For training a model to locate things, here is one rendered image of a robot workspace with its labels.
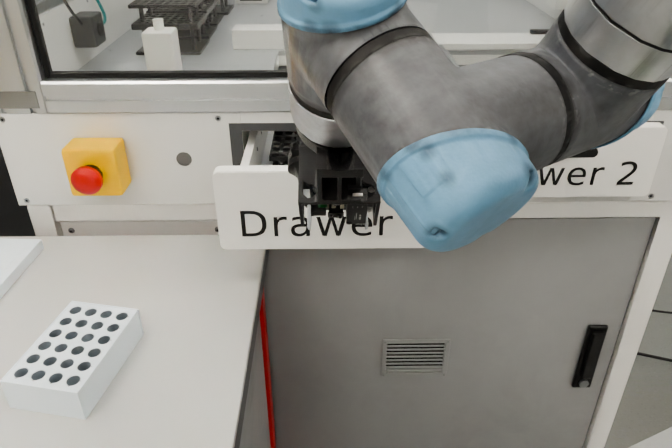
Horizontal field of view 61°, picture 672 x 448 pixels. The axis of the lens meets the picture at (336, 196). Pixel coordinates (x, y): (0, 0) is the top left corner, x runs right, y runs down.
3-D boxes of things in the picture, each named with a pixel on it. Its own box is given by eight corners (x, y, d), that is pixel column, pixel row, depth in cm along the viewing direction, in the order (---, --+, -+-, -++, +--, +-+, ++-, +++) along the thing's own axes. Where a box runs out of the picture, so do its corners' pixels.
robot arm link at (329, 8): (319, 35, 29) (246, -70, 32) (322, 147, 39) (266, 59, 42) (450, -20, 30) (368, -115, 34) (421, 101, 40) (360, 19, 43)
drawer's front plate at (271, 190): (450, 248, 72) (459, 170, 67) (220, 250, 72) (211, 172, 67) (448, 240, 74) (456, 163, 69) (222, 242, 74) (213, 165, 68)
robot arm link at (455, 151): (616, 143, 31) (495, 8, 35) (466, 204, 25) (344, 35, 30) (536, 218, 37) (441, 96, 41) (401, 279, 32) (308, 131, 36)
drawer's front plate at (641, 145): (648, 196, 84) (669, 126, 79) (451, 198, 84) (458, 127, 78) (642, 190, 86) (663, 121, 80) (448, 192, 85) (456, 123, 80)
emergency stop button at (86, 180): (102, 197, 76) (96, 170, 74) (72, 197, 76) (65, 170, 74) (109, 186, 79) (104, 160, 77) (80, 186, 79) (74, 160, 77)
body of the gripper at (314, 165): (297, 229, 54) (289, 167, 43) (299, 149, 57) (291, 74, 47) (379, 228, 54) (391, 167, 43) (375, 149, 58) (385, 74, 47)
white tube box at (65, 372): (85, 420, 57) (77, 393, 55) (9, 407, 58) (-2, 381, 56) (144, 333, 67) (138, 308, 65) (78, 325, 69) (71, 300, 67)
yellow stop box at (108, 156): (122, 199, 79) (112, 151, 76) (69, 199, 79) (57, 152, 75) (132, 181, 84) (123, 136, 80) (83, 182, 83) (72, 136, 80)
